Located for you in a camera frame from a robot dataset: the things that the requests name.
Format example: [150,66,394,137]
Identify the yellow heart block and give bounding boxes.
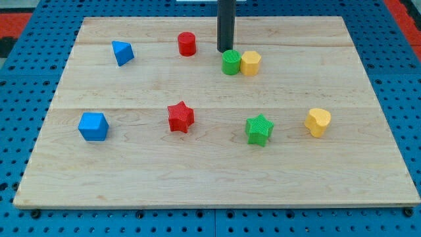
[304,108,332,138]

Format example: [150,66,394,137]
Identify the red star block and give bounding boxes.
[167,101,195,133]

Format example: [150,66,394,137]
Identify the green star block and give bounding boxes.
[245,114,274,147]

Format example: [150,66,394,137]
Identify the green cylinder block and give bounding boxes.
[222,49,241,75]

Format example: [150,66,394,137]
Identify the yellow hexagon block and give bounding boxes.
[240,51,262,76]

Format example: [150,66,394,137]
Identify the light wooden board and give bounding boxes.
[14,16,420,209]

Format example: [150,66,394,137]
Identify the red cylinder block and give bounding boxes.
[177,32,197,57]

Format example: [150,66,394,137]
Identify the blue triangular prism block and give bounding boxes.
[111,41,134,66]

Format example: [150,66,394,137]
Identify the black cylindrical robot pointer rod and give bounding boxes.
[216,0,236,53]

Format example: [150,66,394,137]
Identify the blue cube block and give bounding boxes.
[78,112,109,142]

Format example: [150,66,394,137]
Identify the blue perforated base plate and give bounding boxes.
[1,0,420,236]

